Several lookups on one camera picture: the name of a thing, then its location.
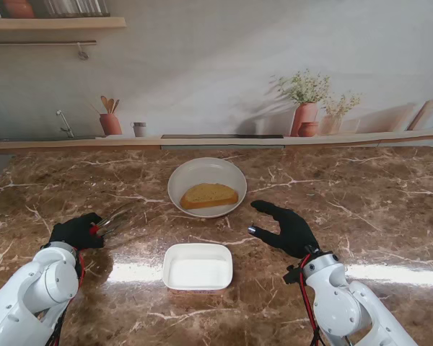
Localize red handled metal kitchen tongs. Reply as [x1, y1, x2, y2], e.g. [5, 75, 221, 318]
[89, 201, 145, 239]

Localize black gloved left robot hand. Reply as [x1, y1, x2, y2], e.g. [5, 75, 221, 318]
[49, 212, 105, 252]

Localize white round plate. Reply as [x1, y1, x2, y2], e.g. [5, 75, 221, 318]
[167, 156, 248, 219]

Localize red wrist cable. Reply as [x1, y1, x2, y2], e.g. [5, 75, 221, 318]
[298, 254, 328, 346]
[48, 248, 86, 346]

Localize toasted bread slice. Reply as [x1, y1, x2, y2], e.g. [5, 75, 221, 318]
[180, 182, 240, 210]

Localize white bento box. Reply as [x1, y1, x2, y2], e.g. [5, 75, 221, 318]
[162, 243, 234, 296]

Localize printed kitchen backdrop banner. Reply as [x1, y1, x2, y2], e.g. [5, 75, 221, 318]
[0, 0, 433, 156]

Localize red right wrist cable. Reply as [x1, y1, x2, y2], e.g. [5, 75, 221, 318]
[298, 254, 328, 346]

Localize red left wrist cable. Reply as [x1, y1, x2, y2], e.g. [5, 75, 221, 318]
[48, 248, 86, 346]

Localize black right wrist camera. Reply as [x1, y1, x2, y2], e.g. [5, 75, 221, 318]
[283, 265, 305, 285]

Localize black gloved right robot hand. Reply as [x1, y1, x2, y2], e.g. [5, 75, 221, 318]
[247, 200, 319, 259]

